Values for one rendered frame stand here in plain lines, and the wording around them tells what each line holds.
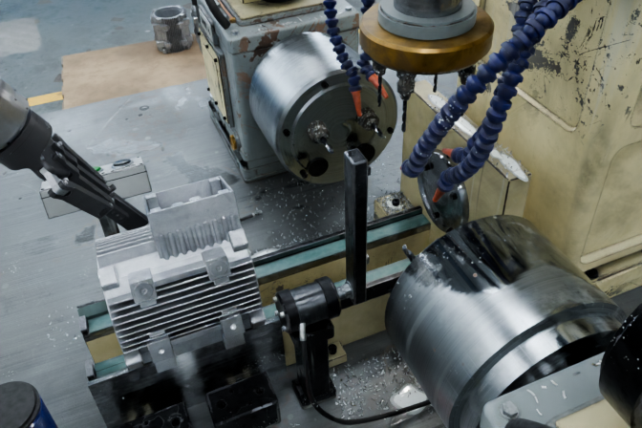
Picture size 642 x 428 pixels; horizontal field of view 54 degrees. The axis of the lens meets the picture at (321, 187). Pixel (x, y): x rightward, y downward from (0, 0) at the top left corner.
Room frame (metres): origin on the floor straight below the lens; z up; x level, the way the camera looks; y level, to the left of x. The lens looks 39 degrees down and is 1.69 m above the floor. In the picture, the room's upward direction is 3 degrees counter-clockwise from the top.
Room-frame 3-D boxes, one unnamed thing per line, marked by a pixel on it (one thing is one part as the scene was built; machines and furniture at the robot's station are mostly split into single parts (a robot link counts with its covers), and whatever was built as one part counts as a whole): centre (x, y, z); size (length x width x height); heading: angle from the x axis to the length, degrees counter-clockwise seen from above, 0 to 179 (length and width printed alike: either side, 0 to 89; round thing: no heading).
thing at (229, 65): (1.34, 0.10, 0.99); 0.35 x 0.31 x 0.37; 21
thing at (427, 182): (0.81, -0.20, 1.02); 0.15 x 0.02 x 0.15; 21
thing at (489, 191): (0.83, -0.26, 0.97); 0.30 x 0.11 x 0.34; 21
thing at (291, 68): (1.11, 0.01, 1.04); 0.37 x 0.25 x 0.25; 21
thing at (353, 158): (0.61, -0.04, 1.12); 0.04 x 0.03 x 0.26; 111
